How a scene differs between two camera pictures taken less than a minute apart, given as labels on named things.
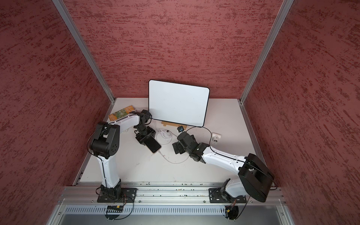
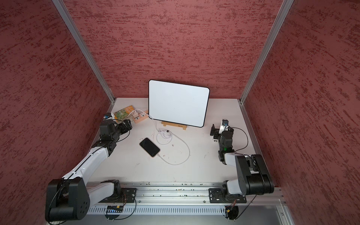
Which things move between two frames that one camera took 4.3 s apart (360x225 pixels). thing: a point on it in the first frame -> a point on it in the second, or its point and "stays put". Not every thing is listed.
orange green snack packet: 121,113 stays put
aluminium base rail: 161,193 stays put
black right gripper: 179,145 -> 214,131
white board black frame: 177,103 stays put
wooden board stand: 165,123 stays put
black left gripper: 151,132 -> 128,124
